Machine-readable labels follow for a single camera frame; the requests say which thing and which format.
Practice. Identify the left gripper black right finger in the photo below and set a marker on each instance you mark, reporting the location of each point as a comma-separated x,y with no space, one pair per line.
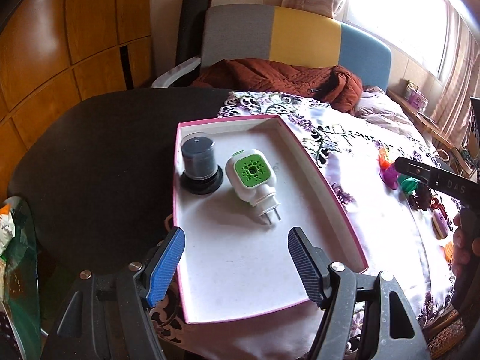
311,263

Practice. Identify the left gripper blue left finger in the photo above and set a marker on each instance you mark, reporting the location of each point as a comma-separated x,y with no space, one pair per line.
161,268

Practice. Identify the red metallic capsule case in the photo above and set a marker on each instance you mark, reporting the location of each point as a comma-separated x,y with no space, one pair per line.
436,204

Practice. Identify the purple oval patterned case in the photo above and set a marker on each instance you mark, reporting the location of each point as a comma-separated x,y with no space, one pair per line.
440,224

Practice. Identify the brown wooden massage comb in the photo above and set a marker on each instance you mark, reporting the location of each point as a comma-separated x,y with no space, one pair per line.
421,197

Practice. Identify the magenta perforated suction toy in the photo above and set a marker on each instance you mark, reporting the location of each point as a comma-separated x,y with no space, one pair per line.
390,176

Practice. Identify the orange linking cubes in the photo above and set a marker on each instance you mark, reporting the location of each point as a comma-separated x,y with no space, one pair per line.
384,159

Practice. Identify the black spool clear cover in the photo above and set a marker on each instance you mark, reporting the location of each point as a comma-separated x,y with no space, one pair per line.
202,174

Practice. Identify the white green plug-in device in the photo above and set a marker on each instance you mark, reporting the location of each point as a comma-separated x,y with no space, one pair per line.
254,181

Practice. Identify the orange yellow plastic case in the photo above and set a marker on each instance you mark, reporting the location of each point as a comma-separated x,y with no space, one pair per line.
448,250

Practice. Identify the person's right hand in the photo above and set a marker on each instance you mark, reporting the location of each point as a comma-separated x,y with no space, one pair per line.
462,250

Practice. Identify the green plastic funnel piece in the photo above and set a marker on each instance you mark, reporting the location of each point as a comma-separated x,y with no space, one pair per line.
407,184

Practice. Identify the floral embroidered white tablecloth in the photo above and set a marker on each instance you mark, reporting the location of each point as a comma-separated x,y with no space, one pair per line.
393,235

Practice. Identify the wooden side shelf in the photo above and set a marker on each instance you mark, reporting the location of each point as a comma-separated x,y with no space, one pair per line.
430,127

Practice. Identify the purple gift box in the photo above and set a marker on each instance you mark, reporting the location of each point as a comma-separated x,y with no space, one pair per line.
414,97

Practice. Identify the beige curtain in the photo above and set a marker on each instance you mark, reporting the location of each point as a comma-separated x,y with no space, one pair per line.
453,112

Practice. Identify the pink white shallow tray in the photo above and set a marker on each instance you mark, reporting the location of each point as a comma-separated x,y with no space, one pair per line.
236,264

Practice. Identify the pinkish grey blanket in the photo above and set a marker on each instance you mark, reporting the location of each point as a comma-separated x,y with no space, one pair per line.
379,109

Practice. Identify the round glass side table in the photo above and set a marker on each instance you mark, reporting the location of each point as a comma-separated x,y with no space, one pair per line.
20,309

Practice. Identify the orange white snack bag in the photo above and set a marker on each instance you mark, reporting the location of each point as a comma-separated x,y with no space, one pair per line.
7,227

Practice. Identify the rust brown quilted jacket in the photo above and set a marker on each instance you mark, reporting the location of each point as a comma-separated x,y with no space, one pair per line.
335,85

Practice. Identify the white curved armrest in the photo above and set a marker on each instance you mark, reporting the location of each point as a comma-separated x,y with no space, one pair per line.
171,76

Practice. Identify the grey yellow blue sofa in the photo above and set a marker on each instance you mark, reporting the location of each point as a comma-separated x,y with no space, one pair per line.
294,37

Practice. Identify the black rolled mat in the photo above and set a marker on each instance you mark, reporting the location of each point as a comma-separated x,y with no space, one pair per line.
190,29

